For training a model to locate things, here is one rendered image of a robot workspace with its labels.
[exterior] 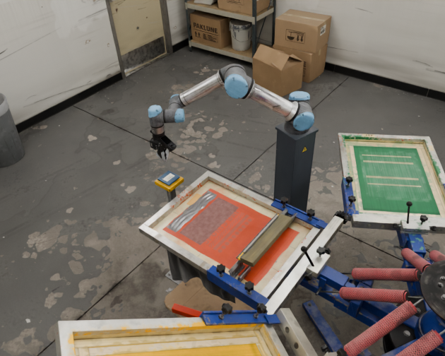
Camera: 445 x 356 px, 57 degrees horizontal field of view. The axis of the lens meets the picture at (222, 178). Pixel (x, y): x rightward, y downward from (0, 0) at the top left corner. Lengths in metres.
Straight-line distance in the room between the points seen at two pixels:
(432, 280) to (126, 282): 2.24
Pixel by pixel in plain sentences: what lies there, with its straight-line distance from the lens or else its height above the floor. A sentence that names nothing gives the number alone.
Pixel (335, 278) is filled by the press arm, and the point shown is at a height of 1.04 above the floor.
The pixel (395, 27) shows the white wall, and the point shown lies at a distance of 5.47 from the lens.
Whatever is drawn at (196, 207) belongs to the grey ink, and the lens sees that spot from 2.34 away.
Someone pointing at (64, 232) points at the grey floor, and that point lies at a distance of 3.82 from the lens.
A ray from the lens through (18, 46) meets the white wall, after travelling 5.11.
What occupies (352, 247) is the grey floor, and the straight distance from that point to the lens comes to 3.48.
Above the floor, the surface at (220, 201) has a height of 0.96.
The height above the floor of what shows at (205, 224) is 0.96.
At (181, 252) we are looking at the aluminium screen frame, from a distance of 2.09.
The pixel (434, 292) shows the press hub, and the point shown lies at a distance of 1.69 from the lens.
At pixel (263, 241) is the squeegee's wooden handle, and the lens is 2.02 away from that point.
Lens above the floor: 2.59
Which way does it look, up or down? 40 degrees down
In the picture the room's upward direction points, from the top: 3 degrees counter-clockwise
